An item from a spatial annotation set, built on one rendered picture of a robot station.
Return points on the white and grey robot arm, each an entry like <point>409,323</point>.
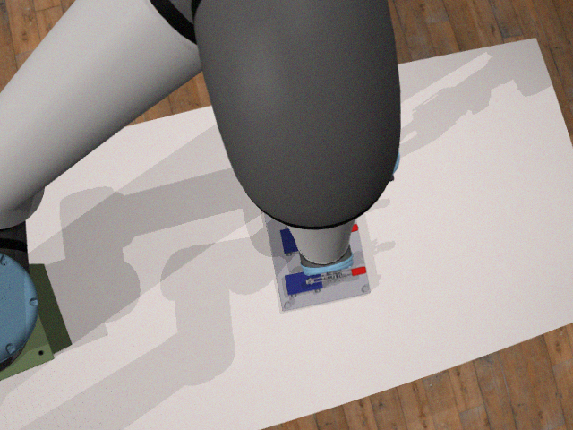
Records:
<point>305,93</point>

